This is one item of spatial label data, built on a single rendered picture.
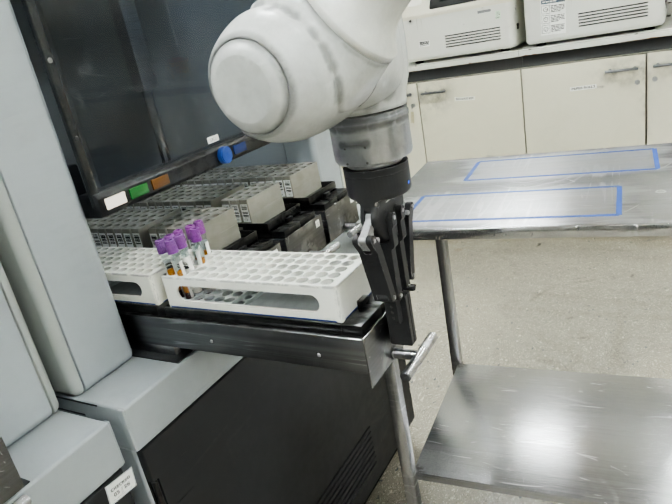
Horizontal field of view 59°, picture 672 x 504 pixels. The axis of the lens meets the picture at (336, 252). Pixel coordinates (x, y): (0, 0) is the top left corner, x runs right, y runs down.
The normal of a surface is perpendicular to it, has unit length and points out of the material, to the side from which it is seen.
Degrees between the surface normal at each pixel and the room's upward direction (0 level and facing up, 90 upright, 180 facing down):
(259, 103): 92
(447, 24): 90
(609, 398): 0
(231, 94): 95
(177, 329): 90
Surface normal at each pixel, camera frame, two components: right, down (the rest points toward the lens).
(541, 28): -0.46, 0.39
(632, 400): -0.18, -0.92
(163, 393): 0.86, 0.02
